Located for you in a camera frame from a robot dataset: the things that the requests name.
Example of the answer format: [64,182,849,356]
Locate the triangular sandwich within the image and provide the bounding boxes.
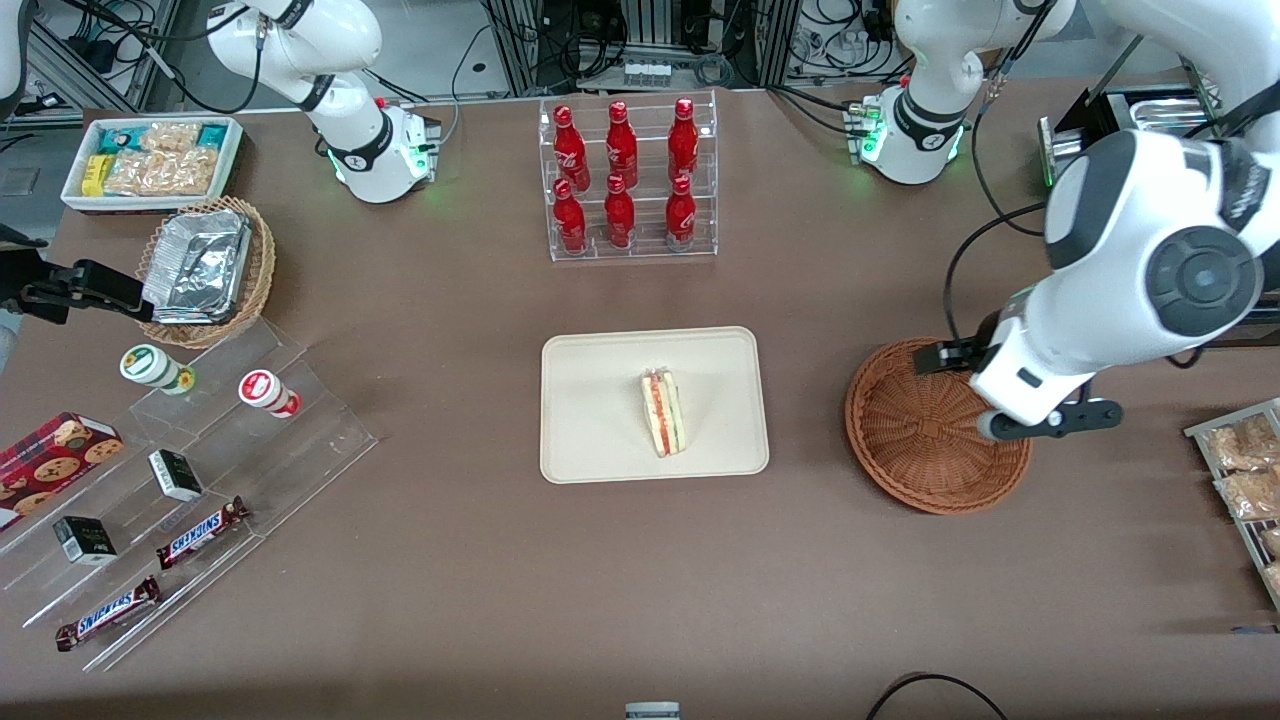
[641,368,688,459]

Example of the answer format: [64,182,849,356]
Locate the round brown wicker basket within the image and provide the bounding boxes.
[845,338,1033,516]

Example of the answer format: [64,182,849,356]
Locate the light tan wicker basket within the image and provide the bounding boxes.
[135,196,277,350]

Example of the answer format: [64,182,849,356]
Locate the right tray of snacks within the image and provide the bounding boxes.
[1184,398,1280,612]

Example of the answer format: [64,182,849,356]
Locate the beige plastic tray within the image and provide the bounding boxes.
[540,326,770,485]

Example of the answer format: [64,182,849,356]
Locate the green lid snack tube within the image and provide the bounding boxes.
[119,344,197,397]

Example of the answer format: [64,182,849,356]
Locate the stacked aluminium foil containers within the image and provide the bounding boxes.
[142,208,253,326]

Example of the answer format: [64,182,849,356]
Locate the white snack bin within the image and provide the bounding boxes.
[60,115,244,214]

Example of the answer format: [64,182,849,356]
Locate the clear cracker bag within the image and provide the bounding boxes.
[103,150,167,197]
[160,147,220,197]
[140,122,203,156]

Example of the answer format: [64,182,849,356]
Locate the red cookie box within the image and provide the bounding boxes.
[0,412,125,532]

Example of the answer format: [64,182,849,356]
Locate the red lid snack tube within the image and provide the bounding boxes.
[238,369,302,419]

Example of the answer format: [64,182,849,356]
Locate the small dark green box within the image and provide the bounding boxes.
[52,516,119,567]
[148,449,205,503]

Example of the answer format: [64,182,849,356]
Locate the clear acrylic stepped shelf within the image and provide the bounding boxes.
[0,315,379,673]

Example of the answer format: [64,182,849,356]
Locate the snickers chocolate bar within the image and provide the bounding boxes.
[55,576,162,653]
[156,497,250,571]

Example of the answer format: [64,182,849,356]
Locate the black hot food display case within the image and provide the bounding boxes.
[1038,85,1280,349]

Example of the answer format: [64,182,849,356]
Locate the red cola bottle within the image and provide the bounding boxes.
[604,174,637,249]
[665,174,698,251]
[605,100,639,191]
[668,97,700,187]
[553,178,589,254]
[553,104,591,193]

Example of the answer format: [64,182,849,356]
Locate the clear acrylic bottle rack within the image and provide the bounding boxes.
[538,90,719,263]

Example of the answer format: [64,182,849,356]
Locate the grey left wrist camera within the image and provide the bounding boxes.
[975,398,1124,443]

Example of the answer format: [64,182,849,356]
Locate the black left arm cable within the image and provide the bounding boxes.
[943,20,1049,343]

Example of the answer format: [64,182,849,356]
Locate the aluminium frame rack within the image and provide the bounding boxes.
[25,0,186,113]

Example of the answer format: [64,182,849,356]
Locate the black looped table cable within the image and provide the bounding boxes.
[865,672,1011,720]

